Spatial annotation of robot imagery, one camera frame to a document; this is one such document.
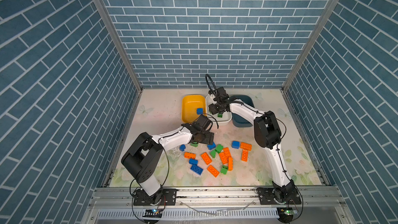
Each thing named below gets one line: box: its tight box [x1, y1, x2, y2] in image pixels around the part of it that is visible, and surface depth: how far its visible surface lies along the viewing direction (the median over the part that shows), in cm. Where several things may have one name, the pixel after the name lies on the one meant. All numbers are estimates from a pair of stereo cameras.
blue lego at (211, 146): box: [207, 141, 217, 151], surface depth 91 cm
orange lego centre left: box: [200, 151, 213, 166], surface depth 87 cm
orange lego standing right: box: [228, 156, 234, 172], surface depth 84 cm
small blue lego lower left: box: [188, 158, 199, 165], surface depth 85 cm
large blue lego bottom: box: [190, 164, 204, 176], surface depth 84 cm
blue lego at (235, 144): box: [231, 140, 240, 150], surface depth 93 cm
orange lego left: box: [183, 151, 196, 160], surface depth 88 cm
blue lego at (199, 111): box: [196, 107, 204, 115], surface depth 108 cm
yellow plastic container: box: [181, 94, 207, 124], surface depth 110 cm
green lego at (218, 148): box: [215, 144, 224, 153], surface depth 90 cm
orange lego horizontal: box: [239, 141, 253, 151], surface depth 91 cm
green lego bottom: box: [220, 164, 229, 175], surface depth 83 cm
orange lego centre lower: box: [218, 151, 229, 165], surface depth 88 cm
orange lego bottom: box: [206, 164, 220, 178], surface depth 84 cm
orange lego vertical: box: [240, 149, 249, 163], surface depth 89 cm
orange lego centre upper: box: [222, 147, 232, 159], surface depth 90 cm
